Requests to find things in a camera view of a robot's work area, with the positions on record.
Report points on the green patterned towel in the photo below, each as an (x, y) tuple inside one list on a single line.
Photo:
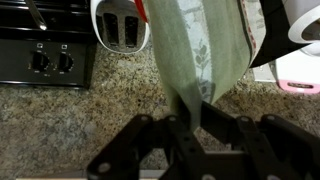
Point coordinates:
[(173, 50)]

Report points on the large black object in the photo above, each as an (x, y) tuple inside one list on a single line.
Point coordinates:
[(275, 30)]

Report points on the white round object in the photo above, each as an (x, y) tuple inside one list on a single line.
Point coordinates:
[(306, 26)]

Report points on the white chrome toaster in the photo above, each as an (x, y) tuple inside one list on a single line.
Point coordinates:
[(120, 30)]

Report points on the pink flat item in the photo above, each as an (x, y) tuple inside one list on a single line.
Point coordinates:
[(300, 86)]

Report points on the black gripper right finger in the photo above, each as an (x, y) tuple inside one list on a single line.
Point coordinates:
[(283, 146)]

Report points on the orange plastic lid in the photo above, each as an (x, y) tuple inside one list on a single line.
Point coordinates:
[(141, 11)]

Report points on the black electric stove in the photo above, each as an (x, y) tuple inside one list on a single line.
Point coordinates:
[(20, 63)]

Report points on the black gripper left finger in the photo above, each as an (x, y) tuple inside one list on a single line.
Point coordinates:
[(126, 146)]

